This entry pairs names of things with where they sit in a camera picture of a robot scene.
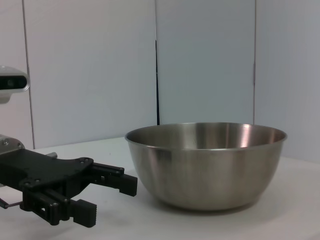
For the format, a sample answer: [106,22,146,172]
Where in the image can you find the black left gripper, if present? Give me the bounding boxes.
[0,148,98,229]

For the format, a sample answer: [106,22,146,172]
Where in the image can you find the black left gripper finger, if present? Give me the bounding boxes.
[85,162,138,197]

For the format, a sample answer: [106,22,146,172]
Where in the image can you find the stainless steel mixing bowl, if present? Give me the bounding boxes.
[124,121,288,211]

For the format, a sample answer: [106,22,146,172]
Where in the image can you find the thin dark cable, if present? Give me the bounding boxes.
[0,196,22,210]

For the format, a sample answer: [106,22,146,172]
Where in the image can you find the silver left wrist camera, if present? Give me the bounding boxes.
[0,65,31,105]

